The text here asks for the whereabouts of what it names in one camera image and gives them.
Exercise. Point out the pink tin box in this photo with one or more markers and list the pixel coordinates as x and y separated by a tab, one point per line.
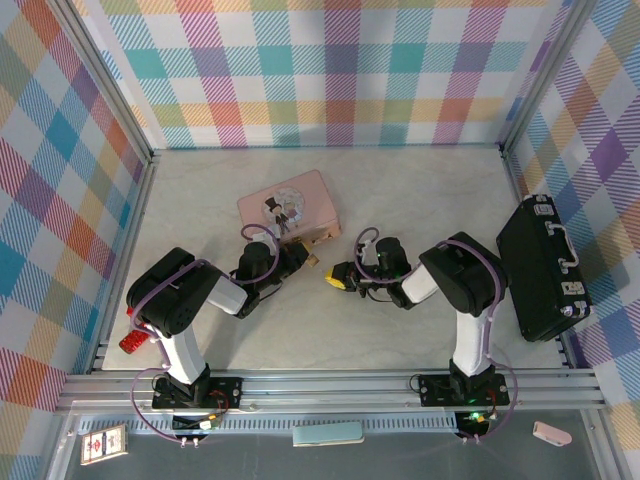
310	195

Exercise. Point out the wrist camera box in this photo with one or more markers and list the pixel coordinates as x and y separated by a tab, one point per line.
367	246
262	233

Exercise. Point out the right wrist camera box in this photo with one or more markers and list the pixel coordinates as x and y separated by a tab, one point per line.
367	246

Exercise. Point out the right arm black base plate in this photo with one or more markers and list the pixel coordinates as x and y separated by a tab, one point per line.
435	390

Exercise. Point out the teal rectangular case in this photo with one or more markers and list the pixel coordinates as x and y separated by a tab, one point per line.
327	434

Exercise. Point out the brass padlock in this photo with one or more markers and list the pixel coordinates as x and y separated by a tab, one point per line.
313	260

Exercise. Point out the black suitcase silver fittings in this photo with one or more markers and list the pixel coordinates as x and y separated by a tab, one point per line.
530	260

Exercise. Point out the red white card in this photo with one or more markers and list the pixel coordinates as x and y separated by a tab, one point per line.
102	444

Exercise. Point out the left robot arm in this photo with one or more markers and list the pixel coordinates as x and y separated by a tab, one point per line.
175	300

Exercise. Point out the aluminium frame post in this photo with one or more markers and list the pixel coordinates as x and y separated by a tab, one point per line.
100	75
545	75

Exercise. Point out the small pink case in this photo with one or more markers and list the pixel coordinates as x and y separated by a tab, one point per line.
551	433

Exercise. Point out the red glitter object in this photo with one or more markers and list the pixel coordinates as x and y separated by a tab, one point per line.
134	341

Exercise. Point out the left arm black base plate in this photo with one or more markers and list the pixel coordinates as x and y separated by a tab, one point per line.
225	392

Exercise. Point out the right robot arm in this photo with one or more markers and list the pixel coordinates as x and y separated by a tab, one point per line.
465	270

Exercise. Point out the aluminium frame rail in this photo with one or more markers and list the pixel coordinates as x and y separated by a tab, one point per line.
325	387

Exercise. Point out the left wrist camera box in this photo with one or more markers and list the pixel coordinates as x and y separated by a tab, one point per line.
262	233

